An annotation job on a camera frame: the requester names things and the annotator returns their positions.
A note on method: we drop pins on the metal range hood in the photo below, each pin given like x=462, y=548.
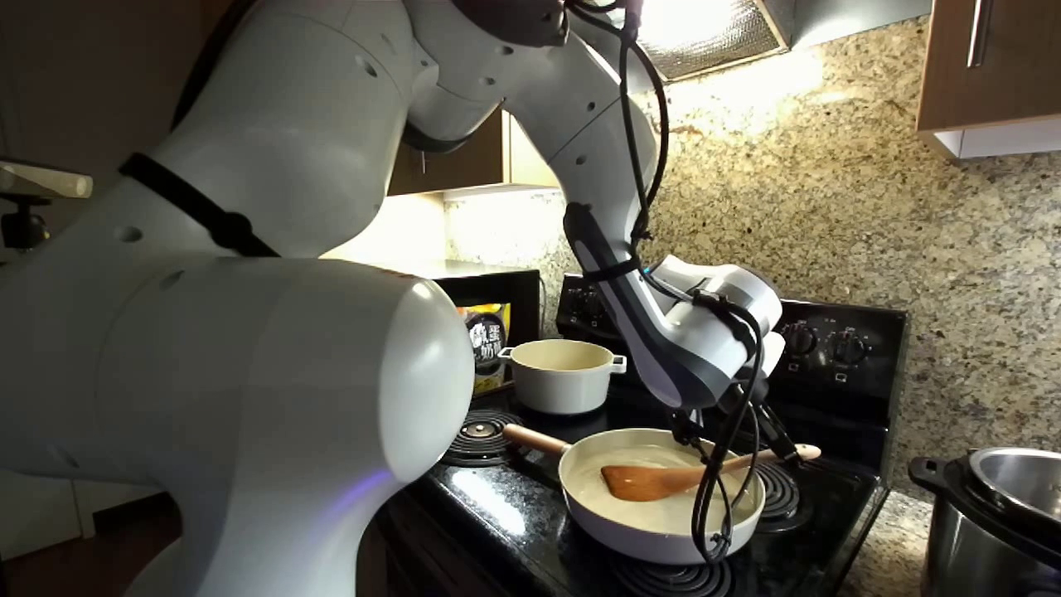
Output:
x=732, y=35

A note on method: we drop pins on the stainless steel pressure cooker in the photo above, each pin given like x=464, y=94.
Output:
x=974, y=530

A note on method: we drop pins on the wooden spatula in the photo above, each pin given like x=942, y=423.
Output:
x=641, y=481

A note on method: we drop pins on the yellow black snack bag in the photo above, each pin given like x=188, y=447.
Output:
x=488, y=341

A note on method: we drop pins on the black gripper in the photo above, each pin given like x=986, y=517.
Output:
x=723, y=420

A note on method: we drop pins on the black microwave oven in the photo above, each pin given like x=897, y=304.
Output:
x=517, y=293

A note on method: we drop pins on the black electric stove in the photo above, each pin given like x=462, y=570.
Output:
x=841, y=352

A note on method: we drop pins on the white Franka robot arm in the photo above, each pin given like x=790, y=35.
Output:
x=244, y=365

